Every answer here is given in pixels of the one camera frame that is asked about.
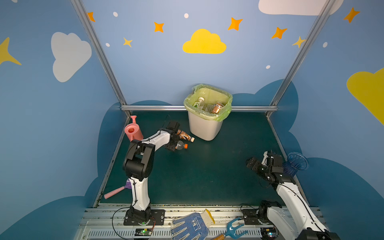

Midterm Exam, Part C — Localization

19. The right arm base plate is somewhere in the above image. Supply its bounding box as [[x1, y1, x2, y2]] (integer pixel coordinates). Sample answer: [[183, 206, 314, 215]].
[[241, 209, 269, 225]]

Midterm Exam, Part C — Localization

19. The aluminium frame post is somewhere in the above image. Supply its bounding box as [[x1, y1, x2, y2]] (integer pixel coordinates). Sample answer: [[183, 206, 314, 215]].
[[266, 0, 336, 119], [71, 0, 131, 119]]

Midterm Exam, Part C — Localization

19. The clear blue plastic cup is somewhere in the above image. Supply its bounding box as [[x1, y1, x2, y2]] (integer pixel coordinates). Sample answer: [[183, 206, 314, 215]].
[[283, 152, 309, 177]]

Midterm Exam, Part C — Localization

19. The teal toy garden fork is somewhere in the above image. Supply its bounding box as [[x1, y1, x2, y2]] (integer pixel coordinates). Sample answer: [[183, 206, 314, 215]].
[[211, 217, 249, 240]]

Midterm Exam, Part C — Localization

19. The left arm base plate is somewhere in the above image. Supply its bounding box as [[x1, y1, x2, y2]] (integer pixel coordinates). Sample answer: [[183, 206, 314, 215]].
[[123, 208, 166, 226]]

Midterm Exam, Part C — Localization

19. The left green circuit board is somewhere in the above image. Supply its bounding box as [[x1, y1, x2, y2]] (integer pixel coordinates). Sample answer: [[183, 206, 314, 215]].
[[135, 229, 153, 237]]

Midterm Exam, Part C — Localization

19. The brown bottle white cap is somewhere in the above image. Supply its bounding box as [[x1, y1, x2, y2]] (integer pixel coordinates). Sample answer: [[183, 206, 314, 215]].
[[210, 101, 225, 114]]

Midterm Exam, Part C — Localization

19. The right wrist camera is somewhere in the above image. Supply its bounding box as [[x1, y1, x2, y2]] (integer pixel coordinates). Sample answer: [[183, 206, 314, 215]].
[[262, 151, 269, 166]]

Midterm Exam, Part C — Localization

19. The right green circuit board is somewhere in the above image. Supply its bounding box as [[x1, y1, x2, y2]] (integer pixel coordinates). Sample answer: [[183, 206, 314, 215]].
[[261, 228, 279, 240]]

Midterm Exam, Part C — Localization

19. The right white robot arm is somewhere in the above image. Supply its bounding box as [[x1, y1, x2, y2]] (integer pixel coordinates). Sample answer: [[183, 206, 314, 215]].
[[246, 151, 340, 240]]

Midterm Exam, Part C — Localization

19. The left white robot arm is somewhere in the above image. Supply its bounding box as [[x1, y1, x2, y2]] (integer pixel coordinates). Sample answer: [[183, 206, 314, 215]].
[[123, 121, 180, 222]]

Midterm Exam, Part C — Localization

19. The blue dotted work glove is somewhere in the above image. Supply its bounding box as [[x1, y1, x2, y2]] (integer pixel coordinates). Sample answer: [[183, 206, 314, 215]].
[[171, 209, 215, 240]]

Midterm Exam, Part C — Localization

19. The purple toy shovel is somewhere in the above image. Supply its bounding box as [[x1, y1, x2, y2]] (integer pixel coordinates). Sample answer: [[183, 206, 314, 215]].
[[104, 179, 132, 199]]

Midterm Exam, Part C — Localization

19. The clear bottle lime label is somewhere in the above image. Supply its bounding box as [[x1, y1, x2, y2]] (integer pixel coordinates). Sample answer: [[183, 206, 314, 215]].
[[193, 97, 205, 110]]

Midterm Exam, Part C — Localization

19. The brown label bottle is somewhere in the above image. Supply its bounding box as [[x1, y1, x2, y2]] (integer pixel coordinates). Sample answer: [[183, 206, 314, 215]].
[[177, 130, 195, 143]]

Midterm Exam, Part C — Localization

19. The clear bottle orange label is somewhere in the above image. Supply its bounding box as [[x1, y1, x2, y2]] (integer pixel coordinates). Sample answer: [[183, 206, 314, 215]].
[[175, 141, 188, 150]]

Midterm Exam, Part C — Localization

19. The right aluminium frame post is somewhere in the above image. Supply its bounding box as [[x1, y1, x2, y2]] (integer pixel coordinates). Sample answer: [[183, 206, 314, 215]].
[[266, 0, 336, 119]]

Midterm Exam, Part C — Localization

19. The white plastic waste bin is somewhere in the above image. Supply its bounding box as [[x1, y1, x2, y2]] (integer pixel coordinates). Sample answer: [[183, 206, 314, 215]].
[[188, 112, 223, 141]]

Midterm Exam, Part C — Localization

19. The left aluminium frame post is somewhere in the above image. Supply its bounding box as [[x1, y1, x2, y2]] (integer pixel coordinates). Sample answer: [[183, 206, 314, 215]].
[[71, 0, 131, 119]]

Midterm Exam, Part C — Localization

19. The green bin liner bag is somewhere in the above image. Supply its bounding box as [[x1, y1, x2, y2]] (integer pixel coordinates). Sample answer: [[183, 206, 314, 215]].
[[184, 84, 233, 122]]

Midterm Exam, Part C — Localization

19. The green circuit board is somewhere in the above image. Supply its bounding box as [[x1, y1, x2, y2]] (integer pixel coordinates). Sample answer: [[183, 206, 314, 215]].
[[135, 229, 153, 237], [261, 228, 279, 240]]

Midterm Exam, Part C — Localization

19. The pink toy watering can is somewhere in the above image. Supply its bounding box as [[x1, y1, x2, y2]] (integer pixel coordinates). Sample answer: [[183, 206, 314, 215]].
[[124, 116, 144, 142]]

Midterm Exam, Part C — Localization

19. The horizontal aluminium frame bar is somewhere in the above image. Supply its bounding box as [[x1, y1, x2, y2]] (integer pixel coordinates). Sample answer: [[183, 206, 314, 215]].
[[121, 105, 278, 112]]

